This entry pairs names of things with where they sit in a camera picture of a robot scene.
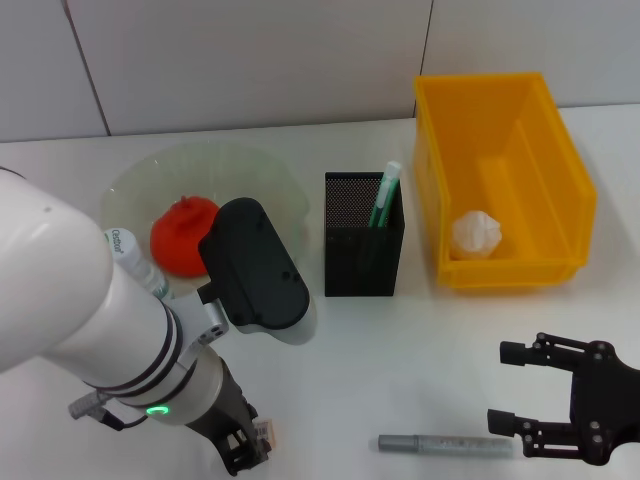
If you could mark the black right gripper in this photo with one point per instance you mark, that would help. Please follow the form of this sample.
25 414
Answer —
607 400

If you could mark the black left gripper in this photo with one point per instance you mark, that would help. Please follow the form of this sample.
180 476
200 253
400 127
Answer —
227 405

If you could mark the beige eraser with barcode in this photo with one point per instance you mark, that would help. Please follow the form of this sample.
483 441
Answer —
266 431

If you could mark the grey marker pen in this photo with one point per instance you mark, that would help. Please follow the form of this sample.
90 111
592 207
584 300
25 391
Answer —
450 445

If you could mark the white paper ball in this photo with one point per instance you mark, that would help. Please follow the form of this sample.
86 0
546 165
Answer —
475 235

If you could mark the green pen with clear cap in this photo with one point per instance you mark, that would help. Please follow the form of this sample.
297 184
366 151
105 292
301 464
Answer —
382 200

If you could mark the red-orange toy orange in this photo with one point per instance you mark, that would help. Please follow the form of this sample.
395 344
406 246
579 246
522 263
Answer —
180 240

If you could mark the clear water bottle green label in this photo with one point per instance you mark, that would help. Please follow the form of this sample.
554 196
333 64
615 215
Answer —
132 255

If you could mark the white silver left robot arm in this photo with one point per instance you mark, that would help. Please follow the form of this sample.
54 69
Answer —
75 290

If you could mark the black mesh pen holder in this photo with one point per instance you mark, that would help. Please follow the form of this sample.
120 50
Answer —
360 265

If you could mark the translucent green wavy fruit plate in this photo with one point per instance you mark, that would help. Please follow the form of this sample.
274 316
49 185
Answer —
260 170

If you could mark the yellow plastic bin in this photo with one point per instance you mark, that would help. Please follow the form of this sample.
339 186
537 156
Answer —
500 165

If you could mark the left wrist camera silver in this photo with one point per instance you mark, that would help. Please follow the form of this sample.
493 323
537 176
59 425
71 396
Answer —
255 270

